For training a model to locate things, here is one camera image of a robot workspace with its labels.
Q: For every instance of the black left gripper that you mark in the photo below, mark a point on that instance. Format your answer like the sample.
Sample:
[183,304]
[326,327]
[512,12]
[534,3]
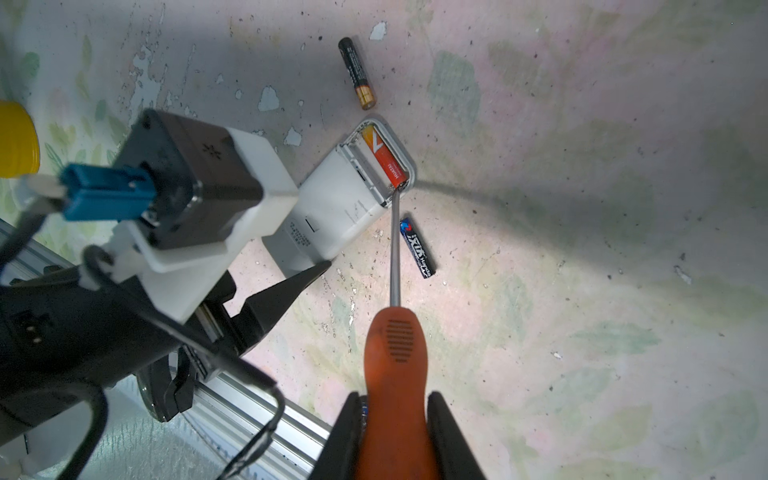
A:
[54,330]

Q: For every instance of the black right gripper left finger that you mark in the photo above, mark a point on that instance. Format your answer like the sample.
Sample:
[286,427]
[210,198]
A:
[338,458]

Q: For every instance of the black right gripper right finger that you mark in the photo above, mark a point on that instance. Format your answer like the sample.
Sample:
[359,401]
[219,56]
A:
[455,460]

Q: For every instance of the orange handled screwdriver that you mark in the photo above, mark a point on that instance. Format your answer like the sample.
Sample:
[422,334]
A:
[396,442]

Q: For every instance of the small white remote control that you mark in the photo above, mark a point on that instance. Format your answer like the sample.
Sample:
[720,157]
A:
[339,200]

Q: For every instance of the blue black AAA battery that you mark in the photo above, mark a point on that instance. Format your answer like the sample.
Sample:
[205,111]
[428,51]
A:
[417,248]

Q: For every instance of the red orange AAA battery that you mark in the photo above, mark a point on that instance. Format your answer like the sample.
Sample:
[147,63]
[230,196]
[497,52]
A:
[378,150]

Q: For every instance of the black gold AA battery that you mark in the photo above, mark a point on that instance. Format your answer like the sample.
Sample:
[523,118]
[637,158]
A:
[356,71]

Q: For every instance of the yellow pen cup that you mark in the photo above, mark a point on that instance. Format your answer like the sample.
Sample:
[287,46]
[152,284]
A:
[20,150]

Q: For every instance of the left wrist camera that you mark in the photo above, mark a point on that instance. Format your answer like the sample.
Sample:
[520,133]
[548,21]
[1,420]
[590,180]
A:
[185,197]

